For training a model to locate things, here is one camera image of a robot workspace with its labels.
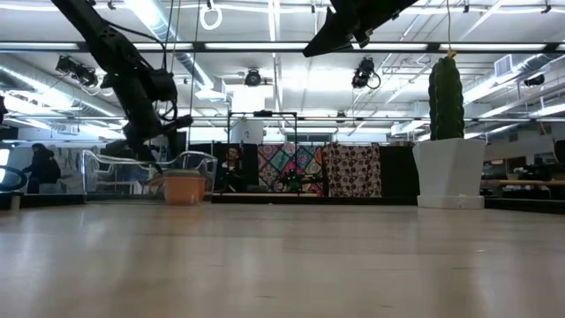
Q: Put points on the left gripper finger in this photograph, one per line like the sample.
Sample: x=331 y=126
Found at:
x=128 y=146
x=174 y=126

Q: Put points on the orange measuring cup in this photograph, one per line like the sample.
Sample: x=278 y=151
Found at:
x=183 y=192

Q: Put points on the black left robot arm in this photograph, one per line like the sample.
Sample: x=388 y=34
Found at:
x=110 y=44

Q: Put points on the clear plastic basket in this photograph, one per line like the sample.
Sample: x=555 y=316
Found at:
x=209 y=176

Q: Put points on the grey leaf-pattern cloth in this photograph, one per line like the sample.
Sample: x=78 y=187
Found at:
x=70 y=168

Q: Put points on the person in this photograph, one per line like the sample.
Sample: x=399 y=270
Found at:
x=232 y=170
x=42 y=170

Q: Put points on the green cactus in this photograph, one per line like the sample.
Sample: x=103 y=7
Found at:
x=446 y=97

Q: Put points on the colourful diamond-pattern cloth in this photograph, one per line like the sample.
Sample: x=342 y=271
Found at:
x=282 y=159

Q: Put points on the brown circle-pattern cloth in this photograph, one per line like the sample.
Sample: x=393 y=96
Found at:
x=357 y=163

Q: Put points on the small dark object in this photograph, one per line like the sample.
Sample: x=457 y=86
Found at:
x=296 y=181

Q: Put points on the black partition panel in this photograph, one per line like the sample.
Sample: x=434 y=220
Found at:
x=397 y=172

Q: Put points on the white air vent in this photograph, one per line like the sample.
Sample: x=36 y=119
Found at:
x=503 y=66

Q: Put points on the white planter pot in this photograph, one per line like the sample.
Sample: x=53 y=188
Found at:
x=448 y=172

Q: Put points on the wooden bench top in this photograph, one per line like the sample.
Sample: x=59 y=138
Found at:
x=521 y=182

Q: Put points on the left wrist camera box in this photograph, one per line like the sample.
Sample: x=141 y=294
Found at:
x=163 y=84

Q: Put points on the black double camera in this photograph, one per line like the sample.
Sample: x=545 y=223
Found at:
x=77 y=70

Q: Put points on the black metal rack frame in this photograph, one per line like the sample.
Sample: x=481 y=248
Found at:
x=263 y=113

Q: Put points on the black round camera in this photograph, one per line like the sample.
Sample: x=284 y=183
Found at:
x=253 y=78

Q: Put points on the small grey post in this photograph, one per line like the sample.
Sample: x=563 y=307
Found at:
x=15 y=203

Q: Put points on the black table frame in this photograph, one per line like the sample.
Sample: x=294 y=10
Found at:
x=397 y=201

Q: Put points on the small black camera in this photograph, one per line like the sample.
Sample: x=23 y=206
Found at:
x=534 y=80

